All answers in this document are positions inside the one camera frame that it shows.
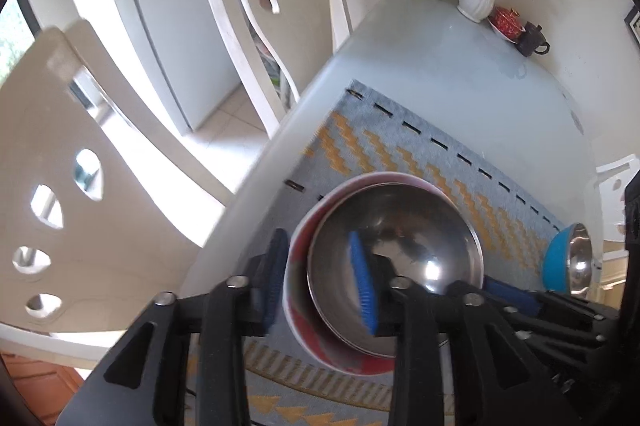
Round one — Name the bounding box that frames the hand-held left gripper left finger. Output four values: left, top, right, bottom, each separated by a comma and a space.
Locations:
56, 228, 291, 426

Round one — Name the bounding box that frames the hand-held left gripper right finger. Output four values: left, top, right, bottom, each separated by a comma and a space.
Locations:
349, 231, 578, 426

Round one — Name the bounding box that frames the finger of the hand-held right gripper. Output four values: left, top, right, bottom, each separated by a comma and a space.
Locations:
482, 278, 623, 323
502, 306, 611, 359

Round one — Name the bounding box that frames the pink steel bowl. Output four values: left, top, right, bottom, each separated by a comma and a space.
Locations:
306, 184, 485, 358

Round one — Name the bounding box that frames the pink cartoon bowl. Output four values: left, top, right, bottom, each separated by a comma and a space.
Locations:
281, 172, 488, 377

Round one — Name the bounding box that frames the blue steel bowl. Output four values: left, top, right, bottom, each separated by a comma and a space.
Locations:
542, 222, 594, 297

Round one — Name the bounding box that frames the blue patterned table mat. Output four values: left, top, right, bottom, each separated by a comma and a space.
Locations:
185, 80, 571, 426

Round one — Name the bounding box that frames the white dining chair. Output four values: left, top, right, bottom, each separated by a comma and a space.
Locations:
195, 0, 353, 140
0, 18, 237, 359
595, 153, 640, 269

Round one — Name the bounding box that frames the dark teapot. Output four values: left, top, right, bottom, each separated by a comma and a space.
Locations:
515, 22, 551, 57

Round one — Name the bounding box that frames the red patterned bowl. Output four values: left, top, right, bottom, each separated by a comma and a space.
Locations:
488, 6, 526, 42

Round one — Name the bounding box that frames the white refrigerator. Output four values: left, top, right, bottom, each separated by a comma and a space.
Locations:
92, 0, 251, 134

